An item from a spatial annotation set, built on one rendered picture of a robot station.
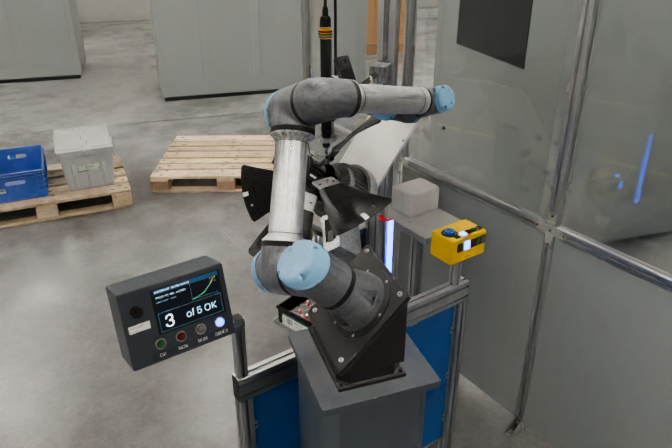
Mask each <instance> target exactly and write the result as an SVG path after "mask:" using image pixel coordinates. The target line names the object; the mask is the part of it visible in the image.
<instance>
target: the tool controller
mask: <svg viewBox="0 0 672 448"><path fill-rule="evenodd" d="M106 292H107V297H108V301H109V305H110V309H111V313H112V317H113V321H114V326H115V330H116V334H117V338H118V342H119V346H120V350H121V354H122V357H123V358H124V359H125V361H126V362H127V363H128V365H129V366H130V367H131V368H132V370H133V371H138V370H140V369H143V368H145V367H148V366H151V365H153V364H156V363H158V362H161V361H163V360H166V359H169V358H171V357H174V356H176V355H179V354H181V353H184V352H187V351H189V350H192V349H194V348H197V347H200V346H202V345H205V344H207V343H210V342H212V341H215V340H218V339H220V338H223V337H225V336H228V335H230V334H233V333H235V328H234V323H233V318H232V313H231V307H230V302H229V297H228V292H227V287H226V282H225V277H224V272H223V267H222V263H221V262H219V261H217V260H214V259H212V258H210V257H208V256H206V255H204V256H201V257H198V258H194V259H191V260H188V261H185V262H181V263H178V264H175V265H172V266H168V267H165V268H162V269H159V270H155V271H152V272H149V273H146V274H142V275H139V276H136V277H132V278H129V279H126V280H123V281H119V282H116V283H113V284H110V285H107V286H106ZM175 307H178V310H179V314H180V319H181V324H182V326H181V327H178V328H175V329H172V330H170V331H167V332H164V333H161V328H160V324H159V319H158V315H157V314H158V313H161V312H164V311H167V310H169V309H172V308H175ZM220 316H221V317H223V318H224V319H225V323H224V325H223V326H222V327H216V326H215V323H214V322H215V319H216V318H217V317H220ZM200 323H202V324H204V325H205V326H206V331H205V332H204V333H203V334H197V333H196V331H195V328H196V326H197V325H198V324H200ZM179 331H185V332H186V334H187V337H186V339H185V340H184V341H182V342H179V341H177V340H176V334H177V332H179ZM159 338H164V339H165V340H166V342H167V344H166V346H165V348H163V349H157V348H156V347H155V342H156V341H157V340H158V339H159Z"/></svg>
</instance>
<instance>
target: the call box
mask: <svg viewBox="0 0 672 448"><path fill-rule="evenodd" d="M476 226H478V225H476V224H474V223H472V222H471V221H469V220H467V219H464V220H461V221H458V222H455V223H453V224H450V225H447V226H444V227H441V228H439V229H436V230H433V231H432V238H431V251H430V253H431V254H432V255H434V256H435V257H437V258H439V259H440V260H442V261H444V262H445V263H447V264H449V265H453V264H456V263H458V262H461V261H463V260H466V259H468V258H470V257H473V256H475V255H478V254H480V253H483V252H484V245H485V243H482V244H479V245H477V246H474V247H472V248H469V249H467V250H464V246H465V242H466V241H468V240H471V239H473V238H476V237H479V236H481V235H484V234H485V235H486V229H484V228H482V229H480V230H477V231H475V232H472V233H470V234H468V233H467V235H464V236H462V235H461V234H460V232H462V231H464V232H465V230H468V229H469V230H470V228H473V227H474V228H475V227H476ZM447 228H451V229H454V230H455V231H456V234H457V235H459V236H461V238H459V239H456V238H454V237H453V236H447V235H445V234H444V233H443V232H444V230H445V229H447ZM460 243H463V251H462V252H459V253H457V247H458V244H460Z"/></svg>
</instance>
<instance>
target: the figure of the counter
mask: <svg viewBox="0 0 672 448"><path fill-rule="evenodd" d="M157 315H158V319H159V324H160V328H161V333H164V332H167V331H170V330H172V329H175V328H178V327H181V326H182V324H181V319H180V314H179V310H178V307H175V308H172V309H169V310H167V311H164V312H161V313H158V314H157Z"/></svg>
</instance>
